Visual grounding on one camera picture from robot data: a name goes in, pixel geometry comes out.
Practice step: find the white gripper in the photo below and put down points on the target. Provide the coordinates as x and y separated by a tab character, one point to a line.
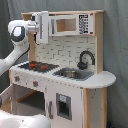
41	26

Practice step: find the white microwave door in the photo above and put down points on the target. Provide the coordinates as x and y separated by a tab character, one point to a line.
63	25

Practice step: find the white oven door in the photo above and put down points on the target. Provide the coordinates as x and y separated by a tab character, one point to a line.
8	93

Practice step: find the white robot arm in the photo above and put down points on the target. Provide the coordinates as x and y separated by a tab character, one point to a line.
19	29

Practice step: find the wooden toy kitchen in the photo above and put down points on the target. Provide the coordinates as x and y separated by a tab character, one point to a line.
64	51

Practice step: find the black stove top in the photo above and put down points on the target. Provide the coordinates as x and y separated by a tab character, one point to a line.
38	66

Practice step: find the left red stove knob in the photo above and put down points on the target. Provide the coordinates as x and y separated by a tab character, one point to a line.
16	78

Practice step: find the red stove knob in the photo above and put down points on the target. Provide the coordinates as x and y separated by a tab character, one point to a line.
35	83
16	78

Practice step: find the right red stove knob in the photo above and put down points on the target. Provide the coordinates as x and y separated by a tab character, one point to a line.
35	83

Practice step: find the black toy faucet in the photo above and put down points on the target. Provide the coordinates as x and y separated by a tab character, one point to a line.
83	63

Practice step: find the grey toy sink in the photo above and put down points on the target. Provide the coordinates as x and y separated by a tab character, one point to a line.
74	74

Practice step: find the white cabinet door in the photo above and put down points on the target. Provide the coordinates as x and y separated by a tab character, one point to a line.
64	105

